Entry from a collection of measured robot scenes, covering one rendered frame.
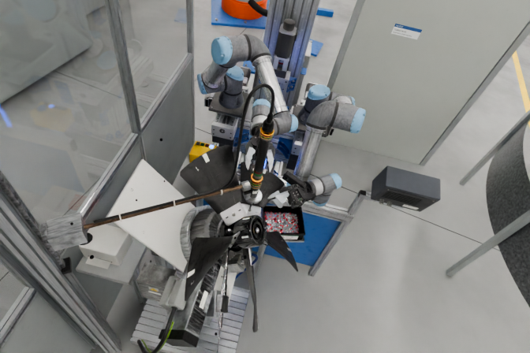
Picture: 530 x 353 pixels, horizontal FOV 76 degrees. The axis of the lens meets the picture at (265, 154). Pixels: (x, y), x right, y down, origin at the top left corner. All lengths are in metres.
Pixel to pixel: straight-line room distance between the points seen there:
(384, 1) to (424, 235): 1.92
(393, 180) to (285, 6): 1.02
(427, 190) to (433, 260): 1.50
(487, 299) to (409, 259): 0.62
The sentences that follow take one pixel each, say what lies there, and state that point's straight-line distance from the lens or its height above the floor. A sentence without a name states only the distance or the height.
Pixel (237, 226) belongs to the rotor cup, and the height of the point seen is 1.23.
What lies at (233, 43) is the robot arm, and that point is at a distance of 1.53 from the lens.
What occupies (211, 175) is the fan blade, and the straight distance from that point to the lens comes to 1.27.
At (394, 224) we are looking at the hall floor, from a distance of 3.17.
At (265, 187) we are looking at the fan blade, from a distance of 1.50.
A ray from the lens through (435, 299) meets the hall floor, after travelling 3.02.
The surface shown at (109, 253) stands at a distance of 1.61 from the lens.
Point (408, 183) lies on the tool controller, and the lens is 1.70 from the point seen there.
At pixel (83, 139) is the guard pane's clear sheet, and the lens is 1.54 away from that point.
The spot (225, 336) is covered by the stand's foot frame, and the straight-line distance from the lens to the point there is 2.37.
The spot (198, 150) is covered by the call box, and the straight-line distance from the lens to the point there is 1.75.
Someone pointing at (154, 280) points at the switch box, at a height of 0.84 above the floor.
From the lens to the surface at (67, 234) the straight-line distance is 1.16.
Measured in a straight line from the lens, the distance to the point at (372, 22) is 2.81.
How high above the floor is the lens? 2.38
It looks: 48 degrees down
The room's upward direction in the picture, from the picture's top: 13 degrees clockwise
